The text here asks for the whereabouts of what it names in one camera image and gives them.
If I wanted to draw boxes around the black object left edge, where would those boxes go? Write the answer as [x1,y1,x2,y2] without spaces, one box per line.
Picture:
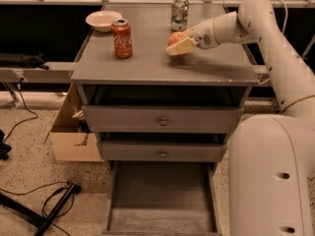
[0,130,12,160]

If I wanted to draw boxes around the white bowl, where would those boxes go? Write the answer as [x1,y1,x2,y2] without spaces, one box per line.
[86,10,121,32]

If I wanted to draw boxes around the grey bottom drawer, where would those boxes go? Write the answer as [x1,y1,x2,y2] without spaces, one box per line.
[101,161,222,236]

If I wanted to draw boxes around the black stand base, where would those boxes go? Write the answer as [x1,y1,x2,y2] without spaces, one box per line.
[0,182,82,236]

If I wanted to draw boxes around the grey drawer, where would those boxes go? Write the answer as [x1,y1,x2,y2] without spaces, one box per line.
[101,161,222,236]
[82,105,243,134]
[97,142,227,162]

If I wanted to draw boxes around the black floor cable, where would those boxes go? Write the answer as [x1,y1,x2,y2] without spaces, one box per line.
[2,77,39,144]

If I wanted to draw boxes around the green white soda can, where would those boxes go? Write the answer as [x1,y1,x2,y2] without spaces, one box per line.
[171,0,189,31]

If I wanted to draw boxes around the black bag on rail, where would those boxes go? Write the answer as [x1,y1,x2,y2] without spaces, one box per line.
[0,53,49,70]

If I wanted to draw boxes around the grey top drawer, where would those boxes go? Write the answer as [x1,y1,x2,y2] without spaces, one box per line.
[82,105,243,134]

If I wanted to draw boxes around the grey drawer cabinet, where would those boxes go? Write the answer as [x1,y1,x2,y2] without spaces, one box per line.
[70,2,260,236]

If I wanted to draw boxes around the cardboard box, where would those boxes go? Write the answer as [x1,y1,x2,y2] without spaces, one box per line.
[50,85,101,162]

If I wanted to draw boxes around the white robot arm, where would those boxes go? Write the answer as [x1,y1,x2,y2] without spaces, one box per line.
[166,0,315,236]

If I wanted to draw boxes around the grey middle drawer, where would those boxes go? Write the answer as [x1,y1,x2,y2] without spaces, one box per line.
[97,142,227,162]

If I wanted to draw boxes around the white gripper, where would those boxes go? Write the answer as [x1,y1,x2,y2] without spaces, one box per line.
[166,18,219,56]

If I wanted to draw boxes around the red apple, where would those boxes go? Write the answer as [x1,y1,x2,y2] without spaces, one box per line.
[168,31,185,45]

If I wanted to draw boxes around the white cable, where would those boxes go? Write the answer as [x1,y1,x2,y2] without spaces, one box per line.
[262,0,289,86]

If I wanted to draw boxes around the red cola can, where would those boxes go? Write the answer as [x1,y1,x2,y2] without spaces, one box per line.
[111,18,133,58]

